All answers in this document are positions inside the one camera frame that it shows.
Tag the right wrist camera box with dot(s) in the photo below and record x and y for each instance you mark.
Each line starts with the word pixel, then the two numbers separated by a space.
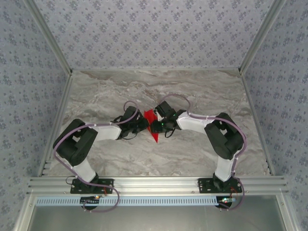
pixel 166 109

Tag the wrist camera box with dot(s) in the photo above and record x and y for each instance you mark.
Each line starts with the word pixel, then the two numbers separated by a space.
pixel 131 113
pixel 166 109

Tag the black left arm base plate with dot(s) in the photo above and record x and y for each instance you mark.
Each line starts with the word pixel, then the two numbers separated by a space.
pixel 106 186

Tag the aluminium side rail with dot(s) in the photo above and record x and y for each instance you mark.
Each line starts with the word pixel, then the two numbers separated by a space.
pixel 258 125
pixel 56 125

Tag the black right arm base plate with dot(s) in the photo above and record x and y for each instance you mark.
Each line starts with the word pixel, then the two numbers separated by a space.
pixel 204 186

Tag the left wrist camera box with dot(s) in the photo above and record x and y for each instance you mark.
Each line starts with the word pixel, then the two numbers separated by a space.
pixel 131 113

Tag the aluminium mounting rail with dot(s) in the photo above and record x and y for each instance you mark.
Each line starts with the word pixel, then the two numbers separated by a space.
pixel 156 185

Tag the small adapter board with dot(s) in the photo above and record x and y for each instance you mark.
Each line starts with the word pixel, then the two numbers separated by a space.
pixel 90 200
pixel 225 201

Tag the metal shelf panel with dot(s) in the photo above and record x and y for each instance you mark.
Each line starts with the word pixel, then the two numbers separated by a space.
pixel 156 219

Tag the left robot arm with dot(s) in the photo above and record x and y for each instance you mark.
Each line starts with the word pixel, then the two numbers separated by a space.
pixel 74 144

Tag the aluminium corner post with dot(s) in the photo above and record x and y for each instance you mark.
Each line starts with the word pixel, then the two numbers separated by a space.
pixel 262 36
pixel 48 36

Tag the red paper sheet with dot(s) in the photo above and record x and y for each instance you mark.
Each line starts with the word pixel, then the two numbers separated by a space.
pixel 155 137

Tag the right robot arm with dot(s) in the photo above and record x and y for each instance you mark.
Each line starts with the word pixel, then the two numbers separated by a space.
pixel 223 142

